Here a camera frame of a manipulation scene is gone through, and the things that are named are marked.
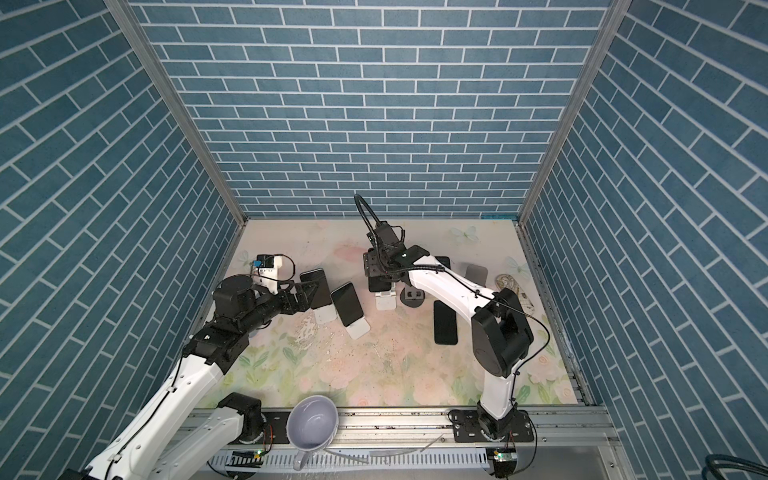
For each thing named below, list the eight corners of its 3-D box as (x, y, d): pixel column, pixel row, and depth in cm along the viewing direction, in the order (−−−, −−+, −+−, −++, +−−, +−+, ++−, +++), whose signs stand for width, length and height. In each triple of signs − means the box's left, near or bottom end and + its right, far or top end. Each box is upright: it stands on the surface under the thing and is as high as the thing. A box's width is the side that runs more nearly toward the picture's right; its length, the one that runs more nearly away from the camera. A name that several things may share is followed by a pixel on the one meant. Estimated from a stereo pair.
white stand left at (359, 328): (353, 341, 90) (352, 337, 88) (347, 331, 93) (346, 326, 90) (372, 330, 93) (371, 326, 90) (365, 320, 95) (364, 315, 93)
